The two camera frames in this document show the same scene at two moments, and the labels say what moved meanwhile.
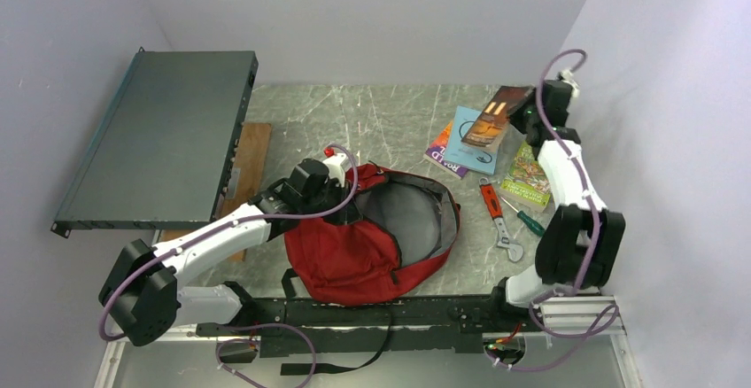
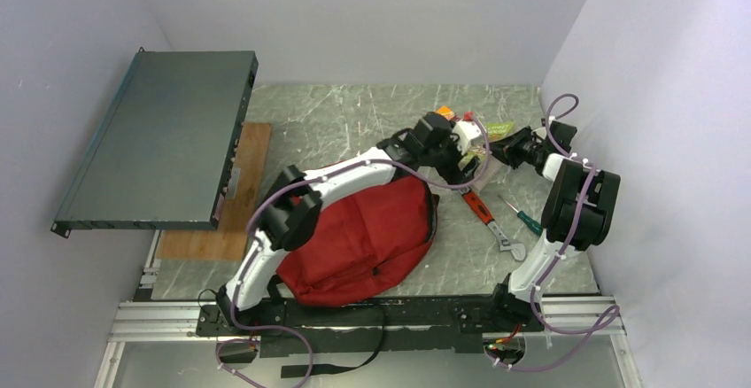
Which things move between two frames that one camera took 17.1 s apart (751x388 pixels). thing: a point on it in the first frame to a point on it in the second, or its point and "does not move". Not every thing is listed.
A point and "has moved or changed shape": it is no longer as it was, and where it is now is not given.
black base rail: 305,327 does not move
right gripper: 515,120 to 507,147
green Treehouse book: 525,182 to 481,159
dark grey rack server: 161,153 does not move
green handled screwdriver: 527,221 does not move
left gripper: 347,216 to 452,172
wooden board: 245,182 does not move
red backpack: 405,225 has moved or changed shape
